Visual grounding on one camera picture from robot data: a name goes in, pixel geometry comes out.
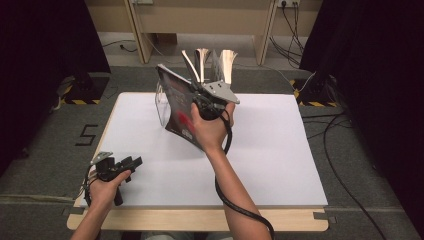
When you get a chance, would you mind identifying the white book with colourful pictures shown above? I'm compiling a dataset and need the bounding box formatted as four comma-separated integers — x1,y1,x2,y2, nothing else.
211,49,238,86

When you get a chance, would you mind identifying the light wooden table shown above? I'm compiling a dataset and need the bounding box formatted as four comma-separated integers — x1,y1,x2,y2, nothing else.
66,92,329,233

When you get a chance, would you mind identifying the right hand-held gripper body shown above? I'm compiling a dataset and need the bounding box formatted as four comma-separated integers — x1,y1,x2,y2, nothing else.
193,80,240,121

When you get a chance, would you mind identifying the clear acrylic book rack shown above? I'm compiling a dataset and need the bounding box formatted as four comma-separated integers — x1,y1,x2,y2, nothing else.
154,81,181,128

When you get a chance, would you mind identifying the dark brown magazine red print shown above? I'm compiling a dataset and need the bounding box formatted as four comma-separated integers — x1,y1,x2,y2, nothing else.
155,63,214,152

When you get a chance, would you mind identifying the beige wooden desk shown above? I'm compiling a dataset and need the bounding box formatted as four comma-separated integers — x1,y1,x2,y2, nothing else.
83,0,324,66

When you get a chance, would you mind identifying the silver-spined black cover magazine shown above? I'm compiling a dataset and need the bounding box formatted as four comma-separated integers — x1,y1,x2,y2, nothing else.
194,47,212,84

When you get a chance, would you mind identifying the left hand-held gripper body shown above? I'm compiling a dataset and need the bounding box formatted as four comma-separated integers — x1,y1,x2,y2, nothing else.
89,151,126,183

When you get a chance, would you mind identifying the black stand base striped tape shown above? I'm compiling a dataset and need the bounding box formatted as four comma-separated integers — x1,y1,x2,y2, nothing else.
61,74,110,105
289,78,339,108

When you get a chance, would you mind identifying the purple cover magazine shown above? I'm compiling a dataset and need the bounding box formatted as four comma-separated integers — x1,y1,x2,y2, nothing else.
180,49,202,84

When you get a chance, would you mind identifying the person's left hand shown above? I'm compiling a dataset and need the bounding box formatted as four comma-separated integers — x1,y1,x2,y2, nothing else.
89,169,132,211

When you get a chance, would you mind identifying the person's right hand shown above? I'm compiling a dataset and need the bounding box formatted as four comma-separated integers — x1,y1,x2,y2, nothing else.
190,103,236,154

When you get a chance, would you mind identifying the long black floor cable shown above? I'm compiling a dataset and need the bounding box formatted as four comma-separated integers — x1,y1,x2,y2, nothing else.
301,111,388,240

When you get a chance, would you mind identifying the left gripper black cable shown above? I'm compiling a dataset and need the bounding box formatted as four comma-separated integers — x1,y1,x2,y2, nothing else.
81,164,101,208

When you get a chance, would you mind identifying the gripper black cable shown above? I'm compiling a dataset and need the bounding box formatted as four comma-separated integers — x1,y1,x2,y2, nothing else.
214,109,276,240
81,164,101,208

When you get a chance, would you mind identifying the thin white cable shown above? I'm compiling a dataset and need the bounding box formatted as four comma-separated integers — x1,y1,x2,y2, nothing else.
142,32,317,94

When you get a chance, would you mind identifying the short black floor cable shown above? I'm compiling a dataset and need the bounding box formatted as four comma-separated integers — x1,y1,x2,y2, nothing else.
100,39,138,54

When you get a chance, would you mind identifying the black curtain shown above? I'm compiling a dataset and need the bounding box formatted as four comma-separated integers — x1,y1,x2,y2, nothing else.
299,0,424,238
0,0,111,174

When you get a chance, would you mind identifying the black power cable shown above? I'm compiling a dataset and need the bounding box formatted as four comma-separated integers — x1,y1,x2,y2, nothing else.
269,1,306,68

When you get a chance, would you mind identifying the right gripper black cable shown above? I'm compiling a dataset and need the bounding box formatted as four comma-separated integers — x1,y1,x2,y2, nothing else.
214,109,276,240

